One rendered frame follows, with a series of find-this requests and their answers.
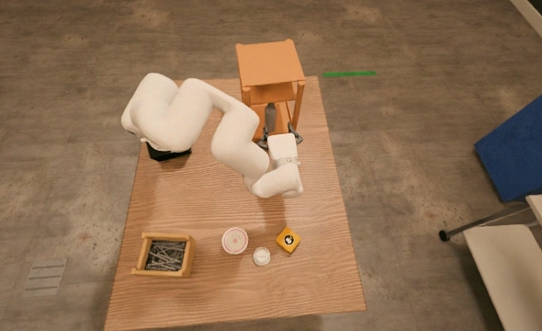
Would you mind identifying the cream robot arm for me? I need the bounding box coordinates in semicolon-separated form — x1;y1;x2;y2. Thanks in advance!
121;74;303;199

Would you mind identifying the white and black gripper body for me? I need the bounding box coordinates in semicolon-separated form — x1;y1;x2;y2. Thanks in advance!
267;133;298;164

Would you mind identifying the orange wooden shelving unit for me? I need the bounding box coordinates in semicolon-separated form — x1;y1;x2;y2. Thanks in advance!
236;40;305;142

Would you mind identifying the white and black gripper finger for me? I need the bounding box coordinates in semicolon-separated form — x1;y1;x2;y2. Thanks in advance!
288;121;303;146
258;125;269;150

